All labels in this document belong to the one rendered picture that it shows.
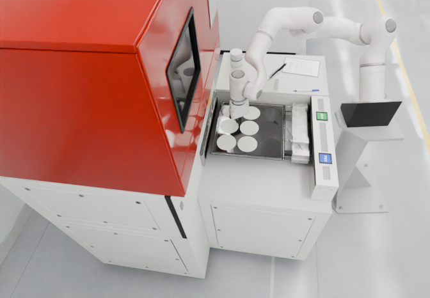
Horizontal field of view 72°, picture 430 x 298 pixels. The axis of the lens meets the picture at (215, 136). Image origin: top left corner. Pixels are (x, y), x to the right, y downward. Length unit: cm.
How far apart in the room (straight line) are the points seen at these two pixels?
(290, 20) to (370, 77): 52
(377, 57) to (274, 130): 63
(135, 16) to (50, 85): 25
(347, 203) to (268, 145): 110
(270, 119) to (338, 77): 184
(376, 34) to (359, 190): 127
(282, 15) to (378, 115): 73
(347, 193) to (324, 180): 113
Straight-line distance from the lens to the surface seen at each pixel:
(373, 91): 173
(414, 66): 381
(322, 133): 154
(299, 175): 154
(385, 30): 171
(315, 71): 184
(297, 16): 151
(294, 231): 169
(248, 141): 153
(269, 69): 183
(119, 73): 63
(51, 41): 65
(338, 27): 164
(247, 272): 218
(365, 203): 251
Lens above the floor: 212
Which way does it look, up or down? 52 degrees down
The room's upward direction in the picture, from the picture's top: 7 degrees counter-clockwise
